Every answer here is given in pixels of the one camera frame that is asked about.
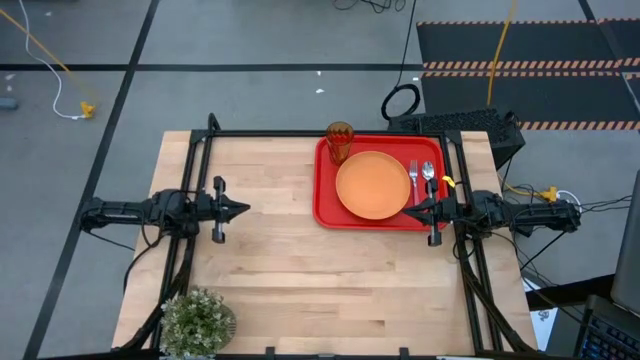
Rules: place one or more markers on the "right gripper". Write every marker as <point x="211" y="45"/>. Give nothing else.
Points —
<point x="442" y="212"/>

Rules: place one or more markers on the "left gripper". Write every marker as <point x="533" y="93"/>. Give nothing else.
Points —
<point x="212" y="210"/>

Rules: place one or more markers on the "orange plate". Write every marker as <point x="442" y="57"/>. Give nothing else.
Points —
<point x="372" y="185"/>

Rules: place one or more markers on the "amber plastic cup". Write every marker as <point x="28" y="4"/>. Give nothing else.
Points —
<point x="340" y="142"/>

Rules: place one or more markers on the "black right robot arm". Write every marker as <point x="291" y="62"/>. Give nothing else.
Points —
<point x="540" y="217"/>

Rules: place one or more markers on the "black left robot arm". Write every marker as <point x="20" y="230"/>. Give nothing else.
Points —
<point x="120" y="215"/>

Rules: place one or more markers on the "red plastic tray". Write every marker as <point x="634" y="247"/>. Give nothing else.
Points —
<point x="325" y="200"/>

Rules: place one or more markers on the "yellow tag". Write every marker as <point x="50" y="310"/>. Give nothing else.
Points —
<point x="448" y="181"/>

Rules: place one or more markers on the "black perforated box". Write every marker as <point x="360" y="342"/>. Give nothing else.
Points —
<point x="450" y="121"/>

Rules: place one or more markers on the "black power adapter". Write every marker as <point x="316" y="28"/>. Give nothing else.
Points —
<point x="525" y="231"/>

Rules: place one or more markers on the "small potted plant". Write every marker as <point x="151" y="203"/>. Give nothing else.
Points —
<point x="197" y="325"/>

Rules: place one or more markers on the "white paper sheet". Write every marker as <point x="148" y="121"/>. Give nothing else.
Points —
<point x="542" y="320"/>

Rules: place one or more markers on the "black hazard-striped floor mat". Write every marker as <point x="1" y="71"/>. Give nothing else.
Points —
<point x="550" y="45"/>
<point x="575" y="100"/>

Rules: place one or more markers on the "grey monitor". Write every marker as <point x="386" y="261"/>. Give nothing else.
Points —
<point x="630" y="250"/>

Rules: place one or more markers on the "black keyboard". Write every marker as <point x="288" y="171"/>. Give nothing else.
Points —
<point x="610" y="335"/>

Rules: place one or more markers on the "black metal table frame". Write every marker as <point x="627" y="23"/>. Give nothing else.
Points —
<point x="300" y="133"/>

